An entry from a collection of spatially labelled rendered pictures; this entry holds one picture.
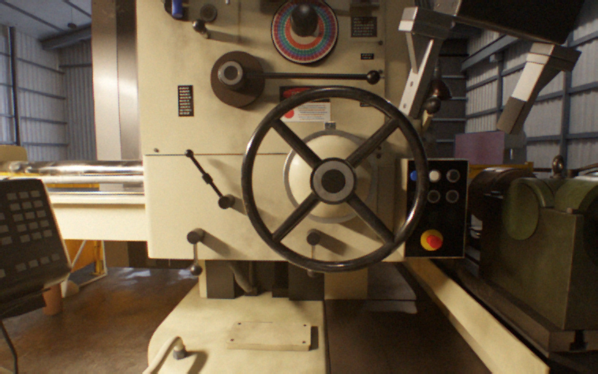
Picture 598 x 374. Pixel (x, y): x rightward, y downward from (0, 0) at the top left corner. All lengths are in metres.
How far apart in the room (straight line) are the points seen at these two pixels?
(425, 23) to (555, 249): 0.57
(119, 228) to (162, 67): 0.69
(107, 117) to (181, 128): 0.96
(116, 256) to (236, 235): 1.10
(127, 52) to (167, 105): 0.93
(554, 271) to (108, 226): 1.40
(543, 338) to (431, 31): 0.64
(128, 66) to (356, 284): 1.59
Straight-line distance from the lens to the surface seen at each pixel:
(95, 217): 1.43
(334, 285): 1.63
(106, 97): 1.85
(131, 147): 1.76
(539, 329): 0.81
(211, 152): 0.88
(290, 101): 0.61
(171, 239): 0.96
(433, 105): 0.85
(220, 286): 1.70
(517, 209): 0.87
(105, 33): 1.93
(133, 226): 1.34
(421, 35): 0.35
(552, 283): 0.81
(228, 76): 0.81
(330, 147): 0.72
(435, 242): 0.78
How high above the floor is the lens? 1.34
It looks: 6 degrees down
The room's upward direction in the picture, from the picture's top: straight up
